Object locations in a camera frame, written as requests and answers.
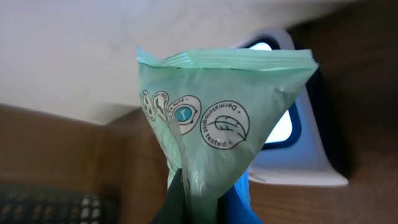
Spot grey plastic mesh basket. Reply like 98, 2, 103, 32
1, 181, 119, 224

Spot white barcode scanner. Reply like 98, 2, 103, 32
231, 29, 349, 188

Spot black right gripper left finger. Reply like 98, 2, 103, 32
150, 169, 188, 224

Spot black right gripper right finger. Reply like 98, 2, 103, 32
218, 170, 262, 224

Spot mint green wipes pack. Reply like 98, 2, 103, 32
137, 49, 318, 223

